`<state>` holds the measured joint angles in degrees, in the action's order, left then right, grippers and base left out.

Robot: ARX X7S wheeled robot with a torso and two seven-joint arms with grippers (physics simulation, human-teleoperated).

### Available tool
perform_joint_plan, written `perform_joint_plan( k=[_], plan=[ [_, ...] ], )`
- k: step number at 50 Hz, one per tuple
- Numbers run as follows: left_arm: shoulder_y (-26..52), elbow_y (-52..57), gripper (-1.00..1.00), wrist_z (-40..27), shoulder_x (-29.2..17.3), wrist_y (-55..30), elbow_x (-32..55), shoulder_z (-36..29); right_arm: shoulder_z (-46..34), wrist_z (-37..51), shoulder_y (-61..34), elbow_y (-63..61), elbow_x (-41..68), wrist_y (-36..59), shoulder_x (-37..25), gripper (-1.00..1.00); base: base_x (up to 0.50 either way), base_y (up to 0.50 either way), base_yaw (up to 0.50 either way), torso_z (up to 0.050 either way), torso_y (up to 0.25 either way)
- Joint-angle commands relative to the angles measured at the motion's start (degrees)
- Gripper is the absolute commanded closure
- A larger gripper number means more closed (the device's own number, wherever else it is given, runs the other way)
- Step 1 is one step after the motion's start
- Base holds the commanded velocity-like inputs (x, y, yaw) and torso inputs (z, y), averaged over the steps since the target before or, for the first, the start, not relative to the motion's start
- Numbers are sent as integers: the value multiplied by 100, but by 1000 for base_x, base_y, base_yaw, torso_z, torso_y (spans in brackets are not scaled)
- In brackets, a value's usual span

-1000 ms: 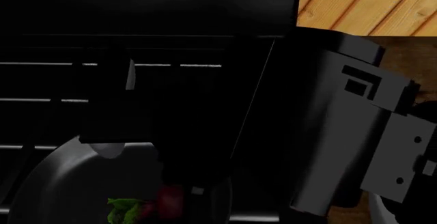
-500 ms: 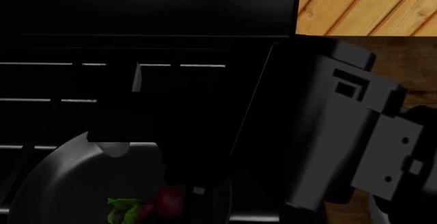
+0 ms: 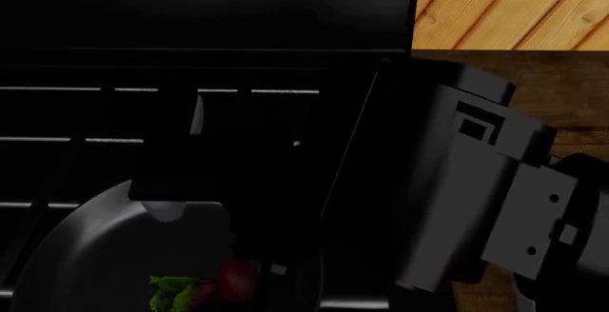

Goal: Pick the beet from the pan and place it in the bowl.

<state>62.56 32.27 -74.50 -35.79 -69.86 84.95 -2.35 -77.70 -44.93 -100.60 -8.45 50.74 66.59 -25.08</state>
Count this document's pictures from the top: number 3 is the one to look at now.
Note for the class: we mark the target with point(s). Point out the dark grey frying pan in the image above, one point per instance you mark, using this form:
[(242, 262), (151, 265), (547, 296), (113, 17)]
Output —
[(95, 248)]

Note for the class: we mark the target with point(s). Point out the red beet with green leaves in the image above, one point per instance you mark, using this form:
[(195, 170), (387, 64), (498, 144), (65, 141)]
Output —
[(235, 281)]

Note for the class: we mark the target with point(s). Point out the black stove cooktop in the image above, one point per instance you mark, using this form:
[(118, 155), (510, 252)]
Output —
[(247, 23)]

